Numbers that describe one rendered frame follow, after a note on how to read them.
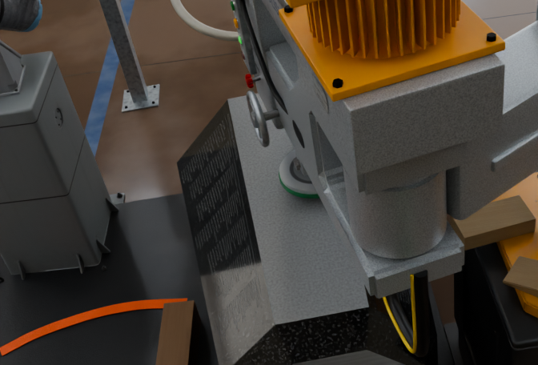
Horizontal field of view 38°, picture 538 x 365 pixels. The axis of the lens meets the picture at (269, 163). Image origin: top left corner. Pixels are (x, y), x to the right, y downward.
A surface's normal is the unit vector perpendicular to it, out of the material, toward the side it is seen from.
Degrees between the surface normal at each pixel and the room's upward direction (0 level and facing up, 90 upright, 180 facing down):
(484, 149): 90
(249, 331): 45
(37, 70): 0
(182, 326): 0
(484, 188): 90
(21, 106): 0
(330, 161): 90
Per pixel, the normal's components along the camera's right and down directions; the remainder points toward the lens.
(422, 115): 0.27, 0.59
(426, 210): 0.49, 0.51
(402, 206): 0.05, 0.65
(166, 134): -0.15, -0.75
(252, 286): -0.79, -0.38
